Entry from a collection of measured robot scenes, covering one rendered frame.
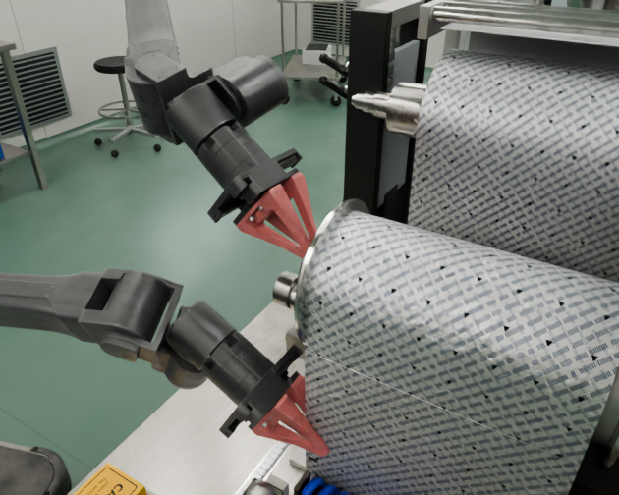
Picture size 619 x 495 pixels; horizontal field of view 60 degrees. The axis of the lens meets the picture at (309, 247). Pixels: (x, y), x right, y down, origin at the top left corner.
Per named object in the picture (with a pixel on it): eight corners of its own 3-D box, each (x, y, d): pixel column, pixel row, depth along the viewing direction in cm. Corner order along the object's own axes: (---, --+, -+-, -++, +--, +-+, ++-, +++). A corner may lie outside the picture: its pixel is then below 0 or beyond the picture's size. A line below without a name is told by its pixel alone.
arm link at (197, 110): (156, 123, 57) (160, 92, 52) (207, 94, 60) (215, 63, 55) (198, 172, 57) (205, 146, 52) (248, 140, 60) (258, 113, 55)
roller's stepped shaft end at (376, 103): (358, 108, 72) (359, 84, 71) (400, 116, 70) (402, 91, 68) (347, 115, 70) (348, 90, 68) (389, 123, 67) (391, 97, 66)
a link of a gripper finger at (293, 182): (274, 288, 54) (214, 216, 55) (311, 257, 59) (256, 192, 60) (311, 253, 50) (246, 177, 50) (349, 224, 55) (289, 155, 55)
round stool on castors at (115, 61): (138, 128, 446) (123, 49, 412) (186, 139, 423) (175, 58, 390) (83, 149, 406) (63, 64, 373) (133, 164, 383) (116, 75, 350)
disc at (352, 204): (365, 291, 61) (371, 173, 53) (369, 293, 61) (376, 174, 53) (296, 376, 51) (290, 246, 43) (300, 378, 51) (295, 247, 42)
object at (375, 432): (308, 471, 60) (307, 348, 50) (527, 587, 50) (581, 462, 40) (306, 474, 59) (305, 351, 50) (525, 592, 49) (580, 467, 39)
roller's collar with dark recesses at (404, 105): (403, 124, 72) (408, 76, 68) (447, 133, 69) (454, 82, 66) (383, 139, 67) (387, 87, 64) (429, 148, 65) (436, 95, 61)
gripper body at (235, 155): (216, 229, 54) (169, 173, 54) (276, 194, 61) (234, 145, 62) (248, 192, 49) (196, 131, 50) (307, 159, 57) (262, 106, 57)
